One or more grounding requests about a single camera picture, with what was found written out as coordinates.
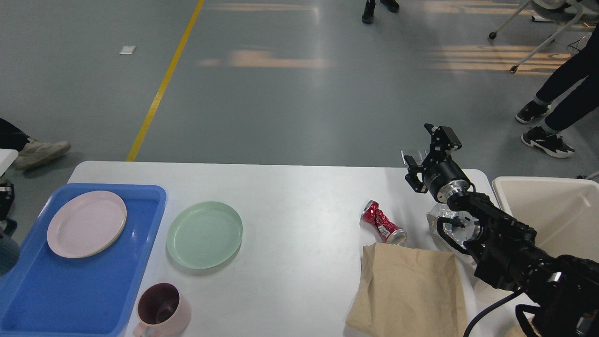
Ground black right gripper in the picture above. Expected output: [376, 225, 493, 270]
[404, 123, 472, 204]

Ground pink mug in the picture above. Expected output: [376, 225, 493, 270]
[132, 282, 192, 337]

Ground dark teal mug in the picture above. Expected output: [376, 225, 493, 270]
[0, 218, 21, 277]

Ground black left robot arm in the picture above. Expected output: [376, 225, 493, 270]
[0, 177, 15, 222]

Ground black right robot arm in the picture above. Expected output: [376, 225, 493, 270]
[404, 124, 599, 337]

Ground crumpled clear plastic wrapper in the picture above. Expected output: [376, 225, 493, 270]
[426, 203, 481, 269]

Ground crushed red soda can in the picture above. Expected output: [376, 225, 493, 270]
[361, 200, 407, 246]

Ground brown paper bag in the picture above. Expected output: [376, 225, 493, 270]
[346, 243, 467, 337]

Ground beige plastic bin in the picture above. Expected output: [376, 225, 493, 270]
[474, 176, 599, 305]

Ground person in dark jeans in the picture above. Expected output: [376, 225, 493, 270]
[515, 27, 599, 159]

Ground green plate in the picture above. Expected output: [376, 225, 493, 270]
[166, 201, 243, 270]

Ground pink plate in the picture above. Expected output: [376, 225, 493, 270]
[46, 190, 128, 259]

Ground person at left edge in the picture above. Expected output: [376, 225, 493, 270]
[0, 119, 71, 171]

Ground blue plastic tray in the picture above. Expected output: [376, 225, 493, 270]
[0, 183, 167, 337]

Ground white side table corner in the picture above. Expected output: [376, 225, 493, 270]
[0, 148, 19, 178]

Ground white chair frame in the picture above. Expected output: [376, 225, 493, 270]
[488, 0, 590, 74]

